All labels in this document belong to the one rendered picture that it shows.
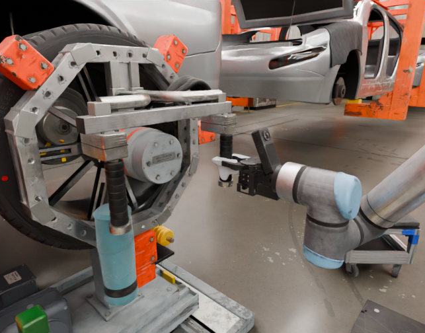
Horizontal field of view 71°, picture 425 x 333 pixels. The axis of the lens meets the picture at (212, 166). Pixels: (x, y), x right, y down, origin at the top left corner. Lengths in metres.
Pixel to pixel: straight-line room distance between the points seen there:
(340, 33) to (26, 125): 3.15
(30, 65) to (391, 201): 0.80
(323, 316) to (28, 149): 1.35
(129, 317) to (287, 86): 2.66
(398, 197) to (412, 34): 3.53
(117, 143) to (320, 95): 2.95
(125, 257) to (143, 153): 0.26
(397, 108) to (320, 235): 3.55
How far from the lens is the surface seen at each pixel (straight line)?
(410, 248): 1.89
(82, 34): 0.88
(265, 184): 0.75
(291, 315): 1.55
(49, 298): 1.09
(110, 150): 0.57
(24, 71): 0.74
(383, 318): 1.21
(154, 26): 1.49
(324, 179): 0.66
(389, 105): 4.21
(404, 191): 0.72
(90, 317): 1.26
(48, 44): 0.85
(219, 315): 1.40
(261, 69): 3.32
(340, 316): 1.62
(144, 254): 0.99
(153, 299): 1.26
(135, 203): 1.05
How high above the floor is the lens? 1.05
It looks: 18 degrees down
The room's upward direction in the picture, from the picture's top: straight up
